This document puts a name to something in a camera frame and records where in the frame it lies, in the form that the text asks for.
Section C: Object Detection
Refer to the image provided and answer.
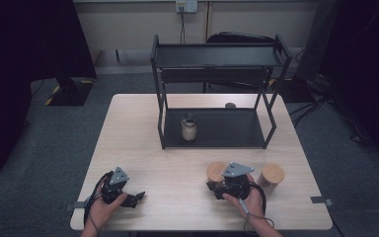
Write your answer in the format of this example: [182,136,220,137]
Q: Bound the person's left hand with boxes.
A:
[85,193,129,229]

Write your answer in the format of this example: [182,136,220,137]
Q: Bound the grey tape strip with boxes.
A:
[64,200,91,212]
[310,196,335,207]

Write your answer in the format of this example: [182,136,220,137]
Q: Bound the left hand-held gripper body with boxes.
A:
[100,166,130,205]

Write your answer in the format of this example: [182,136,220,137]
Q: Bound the black wall plug cable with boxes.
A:
[179,5,187,44]

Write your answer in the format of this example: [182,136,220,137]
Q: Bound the black floor box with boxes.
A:
[276,76,314,104]

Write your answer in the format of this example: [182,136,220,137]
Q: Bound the black stand base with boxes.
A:
[44,76,95,108]

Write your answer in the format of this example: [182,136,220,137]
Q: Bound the white wall outlet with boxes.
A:
[175,0,198,14]

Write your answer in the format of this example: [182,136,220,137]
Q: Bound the dark curtain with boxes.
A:
[319,0,379,166]
[0,0,98,182]

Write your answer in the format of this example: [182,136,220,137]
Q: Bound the jar with pale contents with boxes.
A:
[181,113,198,142]

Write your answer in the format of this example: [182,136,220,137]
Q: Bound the black floor cables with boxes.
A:
[288,95,331,128]

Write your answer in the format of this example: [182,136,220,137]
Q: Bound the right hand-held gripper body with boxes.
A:
[222,161,256,200]

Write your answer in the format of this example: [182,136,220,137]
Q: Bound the black chair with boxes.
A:
[202,31,277,94]

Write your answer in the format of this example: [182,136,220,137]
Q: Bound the person's right hand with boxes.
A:
[222,174,265,220]

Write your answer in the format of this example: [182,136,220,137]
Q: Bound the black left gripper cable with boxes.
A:
[83,171,114,231]

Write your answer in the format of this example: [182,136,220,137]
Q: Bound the black metal rack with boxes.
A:
[150,34,293,150]

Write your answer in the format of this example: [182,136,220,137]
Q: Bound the clear jar of brown sticks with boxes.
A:
[205,161,228,184]

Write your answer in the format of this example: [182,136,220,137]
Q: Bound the thin grey gripper cable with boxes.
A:
[238,197,276,235]

